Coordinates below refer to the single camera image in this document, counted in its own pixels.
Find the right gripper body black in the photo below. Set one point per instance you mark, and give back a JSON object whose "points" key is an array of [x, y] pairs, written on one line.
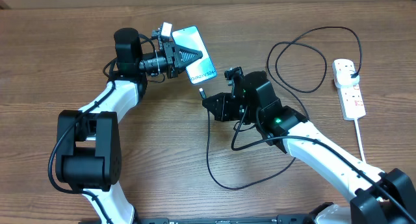
{"points": [[236, 110]]}

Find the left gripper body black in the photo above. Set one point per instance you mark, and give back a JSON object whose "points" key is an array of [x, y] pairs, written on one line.
{"points": [[168, 52]]}

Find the smartphone with blue screen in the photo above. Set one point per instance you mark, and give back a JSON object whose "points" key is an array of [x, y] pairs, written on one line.
{"points": [[203, 69]]}

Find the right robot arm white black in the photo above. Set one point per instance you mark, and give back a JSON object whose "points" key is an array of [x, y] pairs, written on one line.
{"points": [[373, 195]]}

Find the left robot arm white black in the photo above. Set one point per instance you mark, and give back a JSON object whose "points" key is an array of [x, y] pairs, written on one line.
{"points": [[87, 157]]}

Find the white charger plug adapter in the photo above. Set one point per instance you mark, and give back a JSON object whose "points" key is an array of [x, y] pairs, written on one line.
{"points": [[345, 79]]}

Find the white power strip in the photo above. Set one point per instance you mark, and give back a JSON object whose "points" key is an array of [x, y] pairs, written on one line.
{"points": [[350, 98]]}

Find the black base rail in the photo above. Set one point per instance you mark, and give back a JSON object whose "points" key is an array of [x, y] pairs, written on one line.
{"points": [[279, 219]]}

